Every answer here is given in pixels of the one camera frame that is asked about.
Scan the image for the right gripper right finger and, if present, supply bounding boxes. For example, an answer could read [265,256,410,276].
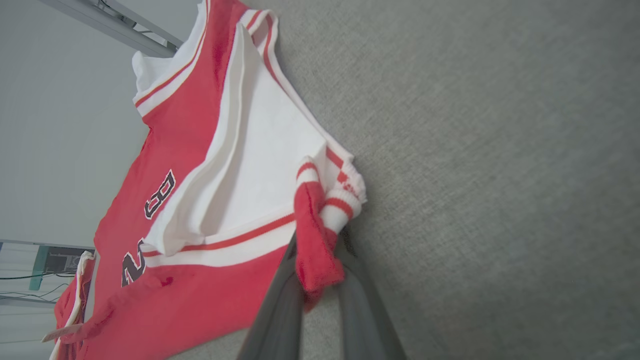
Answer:
[335,226,409,360]

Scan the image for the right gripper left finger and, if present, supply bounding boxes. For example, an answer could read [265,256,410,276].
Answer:
[237,232,306,360]

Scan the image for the red shorts with white stripe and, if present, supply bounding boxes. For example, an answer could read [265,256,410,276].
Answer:
[42,251,97,360]

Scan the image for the red jersey with number 23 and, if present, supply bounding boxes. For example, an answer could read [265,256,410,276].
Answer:
[60,0,369,360]

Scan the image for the grey fabric sofa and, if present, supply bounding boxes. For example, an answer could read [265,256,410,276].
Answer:
[167,0,640,360]

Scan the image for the black equipment box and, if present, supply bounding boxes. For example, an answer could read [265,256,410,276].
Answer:
[45,246,87,275]

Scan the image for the teal upright bar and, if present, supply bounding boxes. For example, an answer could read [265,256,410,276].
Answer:
[28,244,50,292]

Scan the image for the grey metal truss stand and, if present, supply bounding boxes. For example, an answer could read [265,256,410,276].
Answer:
[40,0,184,59]

